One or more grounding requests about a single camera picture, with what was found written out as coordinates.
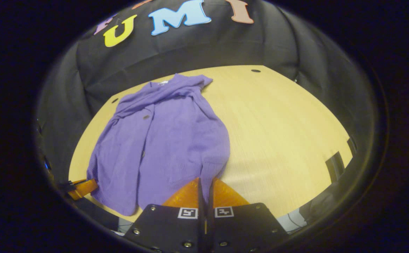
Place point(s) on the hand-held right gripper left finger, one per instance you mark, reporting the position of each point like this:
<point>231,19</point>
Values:
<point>176,228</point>

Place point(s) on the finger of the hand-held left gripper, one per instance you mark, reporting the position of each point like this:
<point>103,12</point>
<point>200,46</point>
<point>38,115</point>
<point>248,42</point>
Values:
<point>85,188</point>

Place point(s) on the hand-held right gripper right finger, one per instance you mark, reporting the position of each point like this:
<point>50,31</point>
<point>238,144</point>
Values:
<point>239,228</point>

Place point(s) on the purple knit cardigan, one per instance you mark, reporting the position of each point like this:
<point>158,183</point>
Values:
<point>169,140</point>

